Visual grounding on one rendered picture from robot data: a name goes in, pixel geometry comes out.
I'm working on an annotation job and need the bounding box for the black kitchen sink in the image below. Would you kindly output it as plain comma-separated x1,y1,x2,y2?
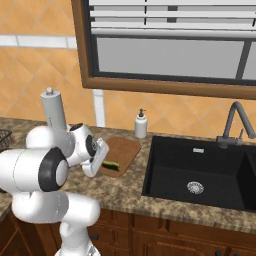
141,134,256,213

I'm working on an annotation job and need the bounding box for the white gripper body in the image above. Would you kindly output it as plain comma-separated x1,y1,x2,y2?
81,137,110,178

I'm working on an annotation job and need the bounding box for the black wire basket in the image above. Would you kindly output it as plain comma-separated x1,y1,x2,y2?
0,129,13,153

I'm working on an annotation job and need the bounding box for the brown wooden cutting board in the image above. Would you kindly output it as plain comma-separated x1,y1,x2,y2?
98,136,142,178

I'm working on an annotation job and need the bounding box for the white soap dispenser bottle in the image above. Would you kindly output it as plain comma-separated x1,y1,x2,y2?
134,108,148,139

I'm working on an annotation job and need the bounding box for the window with white blinds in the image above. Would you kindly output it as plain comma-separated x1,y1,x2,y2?
71,0,256,100

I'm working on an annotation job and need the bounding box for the brown wooden cupboard run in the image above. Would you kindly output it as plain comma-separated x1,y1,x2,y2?
0,208,256,256

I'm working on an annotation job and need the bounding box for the green yellow sponge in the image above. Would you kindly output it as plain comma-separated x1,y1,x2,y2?
102,160,121,172

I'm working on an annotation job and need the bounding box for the grey sink tap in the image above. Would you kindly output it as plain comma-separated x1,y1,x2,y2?
215,101,256,150

